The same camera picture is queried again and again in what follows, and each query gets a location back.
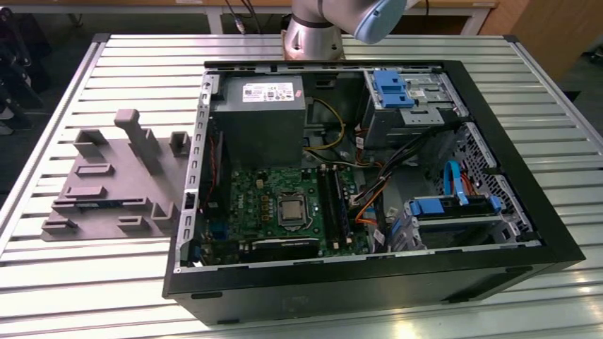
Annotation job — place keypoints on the blue RAM stick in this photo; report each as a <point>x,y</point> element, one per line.
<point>108,205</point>

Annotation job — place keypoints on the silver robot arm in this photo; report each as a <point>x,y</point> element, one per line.
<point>311,39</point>

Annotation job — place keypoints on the RAM slot black clips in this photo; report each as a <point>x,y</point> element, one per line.
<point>323,205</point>

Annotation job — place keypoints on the RAM slot white clips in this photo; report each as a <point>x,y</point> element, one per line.
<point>329,205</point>

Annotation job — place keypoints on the silver CPU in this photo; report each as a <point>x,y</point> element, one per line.
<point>293,211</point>

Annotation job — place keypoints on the green motherboard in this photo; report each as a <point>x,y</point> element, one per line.
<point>245,183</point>

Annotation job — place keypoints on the grey power supply unit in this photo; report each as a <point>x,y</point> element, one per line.
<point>259,130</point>

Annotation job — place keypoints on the metal locking lever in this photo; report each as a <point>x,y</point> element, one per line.
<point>310,220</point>

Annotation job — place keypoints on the black graphics card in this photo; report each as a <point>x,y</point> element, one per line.
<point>283,244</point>

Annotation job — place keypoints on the blue drive bay latch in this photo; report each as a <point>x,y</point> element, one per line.
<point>394,100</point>

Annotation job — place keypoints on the hard disk in blue carrier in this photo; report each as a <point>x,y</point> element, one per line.
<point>426,206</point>

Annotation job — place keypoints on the metal drive cage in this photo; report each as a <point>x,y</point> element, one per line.
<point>425,118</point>

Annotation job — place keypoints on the black PC case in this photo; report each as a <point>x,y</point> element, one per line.
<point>330,293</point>

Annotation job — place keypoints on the metal disk bay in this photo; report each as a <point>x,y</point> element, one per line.
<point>466,220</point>

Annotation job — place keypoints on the grey parts rack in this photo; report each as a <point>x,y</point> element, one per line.
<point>118,176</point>

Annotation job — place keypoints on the brown wooden cabinet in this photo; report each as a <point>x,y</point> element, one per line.
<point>555,28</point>

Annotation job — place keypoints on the wooden desk white frame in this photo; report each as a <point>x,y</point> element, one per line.
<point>474,21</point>

